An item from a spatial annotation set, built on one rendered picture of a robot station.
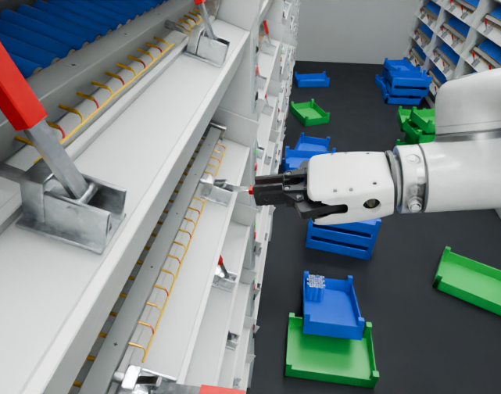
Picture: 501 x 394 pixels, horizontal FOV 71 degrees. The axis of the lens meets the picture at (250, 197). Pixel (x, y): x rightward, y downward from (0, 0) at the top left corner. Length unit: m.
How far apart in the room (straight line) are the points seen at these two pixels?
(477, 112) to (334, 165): 0.16
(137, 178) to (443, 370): 1.41
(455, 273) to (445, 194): 1.41
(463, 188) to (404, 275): 1.32
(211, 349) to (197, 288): 0.19
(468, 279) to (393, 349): 0.54
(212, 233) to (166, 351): 0.16
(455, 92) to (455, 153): 0.07
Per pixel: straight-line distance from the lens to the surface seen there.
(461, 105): 0.46
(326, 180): 0.44
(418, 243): 1.93
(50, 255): 0.18
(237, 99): 0.60
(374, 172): 0.45
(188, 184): 0.47
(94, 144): 0.24
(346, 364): 1.42
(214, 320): 0.59
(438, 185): 0.44
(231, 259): 0.67
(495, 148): 0.46
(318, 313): 1.44
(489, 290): 1.86
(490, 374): 1.60
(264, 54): 1.10
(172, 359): 0.35
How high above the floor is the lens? 1.24
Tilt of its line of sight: 38 degrees down
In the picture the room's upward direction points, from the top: straight up
